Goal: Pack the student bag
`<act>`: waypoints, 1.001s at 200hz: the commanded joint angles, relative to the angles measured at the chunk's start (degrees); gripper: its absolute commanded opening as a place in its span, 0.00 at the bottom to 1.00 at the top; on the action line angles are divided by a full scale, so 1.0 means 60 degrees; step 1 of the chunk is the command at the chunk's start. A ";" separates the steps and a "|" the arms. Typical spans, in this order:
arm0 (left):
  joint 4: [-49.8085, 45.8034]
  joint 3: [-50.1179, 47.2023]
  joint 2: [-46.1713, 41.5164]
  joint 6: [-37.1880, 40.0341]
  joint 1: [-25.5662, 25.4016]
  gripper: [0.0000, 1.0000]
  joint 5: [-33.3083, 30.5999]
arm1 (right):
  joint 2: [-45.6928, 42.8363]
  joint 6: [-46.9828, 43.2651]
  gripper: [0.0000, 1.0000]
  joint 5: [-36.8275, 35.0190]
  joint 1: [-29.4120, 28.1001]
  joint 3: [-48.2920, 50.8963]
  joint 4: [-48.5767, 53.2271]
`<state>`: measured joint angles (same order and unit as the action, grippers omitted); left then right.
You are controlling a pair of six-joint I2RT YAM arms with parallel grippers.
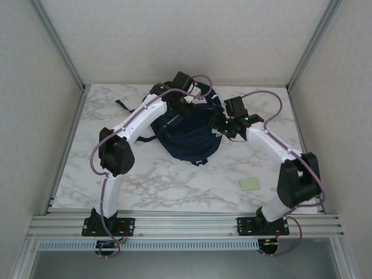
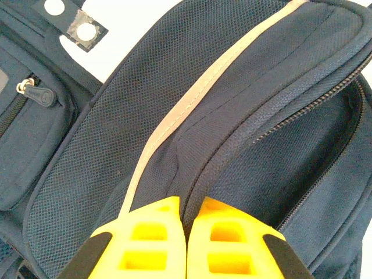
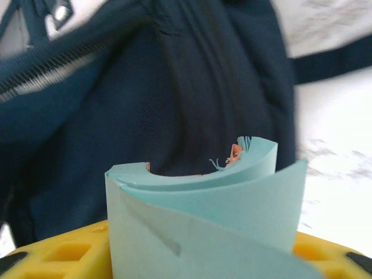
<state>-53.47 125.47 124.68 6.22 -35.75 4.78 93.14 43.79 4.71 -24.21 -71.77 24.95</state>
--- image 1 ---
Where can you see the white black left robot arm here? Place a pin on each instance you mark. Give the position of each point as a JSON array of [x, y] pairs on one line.
[[116, 151]]

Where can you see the aluminium frame post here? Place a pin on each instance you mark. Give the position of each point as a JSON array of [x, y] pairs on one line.
[[314, 43], [58, 43]]

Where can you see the green sticky note pad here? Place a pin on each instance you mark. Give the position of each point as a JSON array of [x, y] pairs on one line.
[[250, 184]]

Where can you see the small circuit board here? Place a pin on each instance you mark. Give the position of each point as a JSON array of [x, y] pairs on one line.
[[270, 242], [107, 244]]

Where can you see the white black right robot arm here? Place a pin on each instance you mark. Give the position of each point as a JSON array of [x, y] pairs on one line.
[[299, 180]]

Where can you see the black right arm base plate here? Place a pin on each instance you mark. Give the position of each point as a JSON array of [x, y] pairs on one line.
[[247, 226]]

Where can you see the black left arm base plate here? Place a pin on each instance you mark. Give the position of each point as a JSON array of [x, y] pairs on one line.
[[125, 226]]

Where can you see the grey metal panel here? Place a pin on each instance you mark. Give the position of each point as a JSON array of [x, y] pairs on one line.
[[186, 264]]

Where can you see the navy blue student backpack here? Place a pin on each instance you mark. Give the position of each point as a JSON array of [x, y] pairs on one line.
[[191, 136]]

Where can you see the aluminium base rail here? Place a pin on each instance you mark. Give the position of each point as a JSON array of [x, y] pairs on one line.
[[186, 225]]

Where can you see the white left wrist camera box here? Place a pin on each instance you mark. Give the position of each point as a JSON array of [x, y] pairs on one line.
[[193, 93]]

